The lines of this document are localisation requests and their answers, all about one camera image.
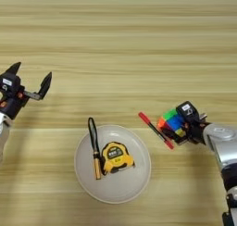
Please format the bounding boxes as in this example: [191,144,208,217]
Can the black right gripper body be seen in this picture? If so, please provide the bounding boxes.
[184,112,214,145]

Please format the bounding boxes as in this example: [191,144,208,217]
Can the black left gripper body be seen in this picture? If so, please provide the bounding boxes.
[0,85,43,120]

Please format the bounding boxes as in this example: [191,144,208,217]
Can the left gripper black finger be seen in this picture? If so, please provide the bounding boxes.
[38,70,53,101]
[4,61,22,77]

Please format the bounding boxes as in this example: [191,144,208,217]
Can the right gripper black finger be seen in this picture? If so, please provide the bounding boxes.
[161,127,189,146]

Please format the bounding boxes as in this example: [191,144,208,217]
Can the colourful puzzle cube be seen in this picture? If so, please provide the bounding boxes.
[156,107,188,140]

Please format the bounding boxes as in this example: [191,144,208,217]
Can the yellow tape measure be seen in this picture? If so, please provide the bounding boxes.
[87,117,136,176]

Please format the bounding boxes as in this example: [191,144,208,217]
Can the wooden handle screwdriver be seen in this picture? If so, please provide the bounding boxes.
[92,143,103,181]

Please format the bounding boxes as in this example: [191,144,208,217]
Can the left gripper small black box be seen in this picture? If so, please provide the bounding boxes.
[0,72,22,96]

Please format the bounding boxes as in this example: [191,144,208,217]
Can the gripper small black box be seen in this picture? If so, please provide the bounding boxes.
[175,101,200,125]
[0,72,22,96]

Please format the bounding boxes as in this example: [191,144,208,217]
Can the right gripper small black box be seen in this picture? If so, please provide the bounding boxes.
[175,101,200,125]

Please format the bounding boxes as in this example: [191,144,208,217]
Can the red and black pen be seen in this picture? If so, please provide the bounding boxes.
[138,111,175,151]

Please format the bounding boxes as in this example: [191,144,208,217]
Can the round white plate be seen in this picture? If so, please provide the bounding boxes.
[73,124,152,205]

